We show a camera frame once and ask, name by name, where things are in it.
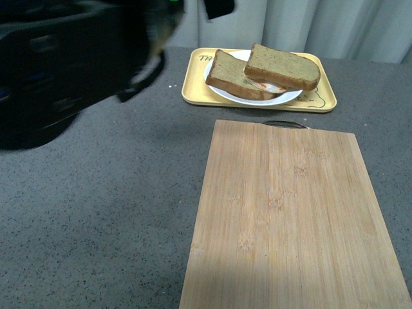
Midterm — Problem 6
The fried egg filling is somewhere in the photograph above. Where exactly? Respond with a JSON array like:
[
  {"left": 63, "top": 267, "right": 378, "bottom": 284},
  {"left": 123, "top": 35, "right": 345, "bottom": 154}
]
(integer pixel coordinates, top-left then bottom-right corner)
[{"left": 247, "top": 77, "right": 288, "bottom": 94}]

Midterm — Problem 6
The yellow bear tray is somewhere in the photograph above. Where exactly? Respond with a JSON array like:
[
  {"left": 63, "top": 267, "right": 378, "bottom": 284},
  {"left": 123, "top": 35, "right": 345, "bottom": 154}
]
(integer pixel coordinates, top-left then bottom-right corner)
[{"left": 182, "top": 48, "right": 337, "bottom": 113}]

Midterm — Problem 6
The grey curtain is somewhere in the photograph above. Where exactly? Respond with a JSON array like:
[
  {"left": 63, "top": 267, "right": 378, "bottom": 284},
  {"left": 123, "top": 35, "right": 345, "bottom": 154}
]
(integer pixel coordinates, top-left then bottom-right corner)
[{"left": 164, "top": 0, "right": 412, "bottom": 64}]

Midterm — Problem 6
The bread slice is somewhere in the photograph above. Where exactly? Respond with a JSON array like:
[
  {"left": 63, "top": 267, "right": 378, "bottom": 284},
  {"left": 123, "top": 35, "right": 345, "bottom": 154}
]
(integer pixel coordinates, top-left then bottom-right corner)
[
  {"left": 205, "top": 49, "right": 279, "bottom": 100},
  {"left": 244, "top": 43, "right": 321, "bottom": 91}
]

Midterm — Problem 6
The black metal board handle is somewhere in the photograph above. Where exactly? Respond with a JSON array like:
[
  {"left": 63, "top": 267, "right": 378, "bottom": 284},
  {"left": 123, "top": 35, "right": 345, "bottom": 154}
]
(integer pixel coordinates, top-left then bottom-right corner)
[{"left": 263, "top": 120, "right": 309, "bottom": 129}]

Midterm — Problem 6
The wooden cutting board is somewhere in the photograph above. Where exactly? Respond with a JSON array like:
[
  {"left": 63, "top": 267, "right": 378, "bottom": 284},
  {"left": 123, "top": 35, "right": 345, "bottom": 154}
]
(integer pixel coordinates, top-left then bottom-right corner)
[{"left": 180, "top": 120, "right": 411, "bottom": 308}]

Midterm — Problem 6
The white round plate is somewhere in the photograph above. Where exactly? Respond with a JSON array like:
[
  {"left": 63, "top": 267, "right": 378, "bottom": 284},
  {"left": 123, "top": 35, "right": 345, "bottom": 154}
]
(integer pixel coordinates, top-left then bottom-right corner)
[{"left": 204, "top": 49, "right": 303, "bottom": 106}]

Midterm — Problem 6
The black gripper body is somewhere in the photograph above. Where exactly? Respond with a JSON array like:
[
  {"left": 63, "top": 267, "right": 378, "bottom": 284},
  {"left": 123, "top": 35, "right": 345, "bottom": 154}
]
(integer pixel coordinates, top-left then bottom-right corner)
[{"left": 1, "top": 1, "right": 184, "bottom": 151}]

